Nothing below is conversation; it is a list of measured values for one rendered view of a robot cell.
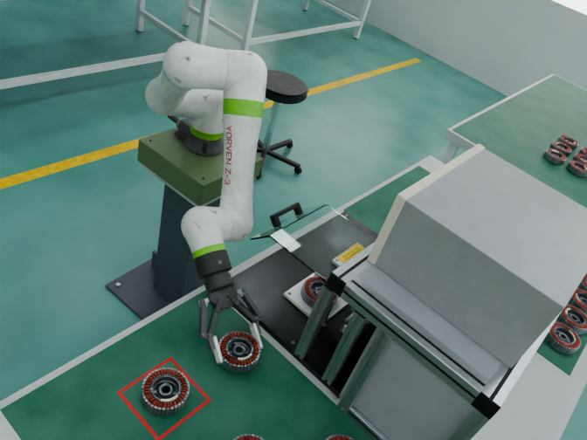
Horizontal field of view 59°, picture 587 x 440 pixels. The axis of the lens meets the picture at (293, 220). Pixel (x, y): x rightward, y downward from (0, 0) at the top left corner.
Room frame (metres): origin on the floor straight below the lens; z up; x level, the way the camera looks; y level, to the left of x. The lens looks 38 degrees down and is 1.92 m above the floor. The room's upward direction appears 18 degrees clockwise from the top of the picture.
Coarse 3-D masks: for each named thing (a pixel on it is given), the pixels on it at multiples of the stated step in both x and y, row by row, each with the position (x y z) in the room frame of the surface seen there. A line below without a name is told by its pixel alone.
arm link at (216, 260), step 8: (200, 256) 0.97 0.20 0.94; (208, 256) 0.97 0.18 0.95; (216, 256) 0.98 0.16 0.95; (224, 256) 1.00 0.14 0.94; (200, 264) 0.96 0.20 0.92; (208, 264) 0.96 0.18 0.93; (216, 264) 0.96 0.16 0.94; (224, 264) 0.98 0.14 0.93; (200, 272) 0.95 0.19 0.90; (208, 272) 0.94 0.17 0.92; (216, 272) 0.96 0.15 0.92
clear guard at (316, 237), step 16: (320, 208) 1.17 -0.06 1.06; (288, 224) 1.06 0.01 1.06; (304, 224) 1.08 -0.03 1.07; (320, 224) 1.10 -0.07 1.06; (336, 224) 1.12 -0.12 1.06; (352, 224) 1.14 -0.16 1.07; (288, 240) 1.00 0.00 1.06; (304, 240) 1.02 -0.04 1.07; (320, 240) 1.04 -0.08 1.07; (336, 240) 1.06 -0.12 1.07; (352, 240) 1.08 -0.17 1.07; (368, 240) 1.10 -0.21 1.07; (304, 256) 0.96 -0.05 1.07; (320, 256) 0.98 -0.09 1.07; (336, 256) 1.00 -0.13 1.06; (320, 272) 0.92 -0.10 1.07
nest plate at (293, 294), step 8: (304, 280) 1.17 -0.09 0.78; (296, 288) 1.12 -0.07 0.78; (288, 296) 1.08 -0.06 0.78; (296, 296) 1.09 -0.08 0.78; (296, 304) 1.07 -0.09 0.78; (304, 304) 1.07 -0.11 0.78; (336, 304) 1.11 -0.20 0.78; (344, 304) 1.12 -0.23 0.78; (304, 312) 1.05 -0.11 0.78; (336, 312) 1.08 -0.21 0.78
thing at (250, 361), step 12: (228, 336) 0.86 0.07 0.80; (240, 336) 0.88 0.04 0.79; (252, 336) 0.89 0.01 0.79; (228, 348) 0.84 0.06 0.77; (240, 348) 0.85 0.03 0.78; (252, 348) 0.85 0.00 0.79; (228, 360) 0.80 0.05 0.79; (240, 360) 0.81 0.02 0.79; (252, 360) 0.82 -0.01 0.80; (240, 372) 0.79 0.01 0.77
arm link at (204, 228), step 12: (192, 216) 1.04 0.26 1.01; (204, 216) 1.05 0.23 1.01; (216, 216) 1.07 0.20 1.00; (228, 216) 1.11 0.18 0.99; (192, 228) 1.02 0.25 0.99; (204, 228) 1.02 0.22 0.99; (216, 228) 1.04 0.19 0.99; (228, 228) 1.08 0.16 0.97; (192, 240) 1.00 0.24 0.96; (204, 240) 1.00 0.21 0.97; (216, 240) 1.02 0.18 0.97; (192, 252) 0.99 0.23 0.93; (204, 252) 0.98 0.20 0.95
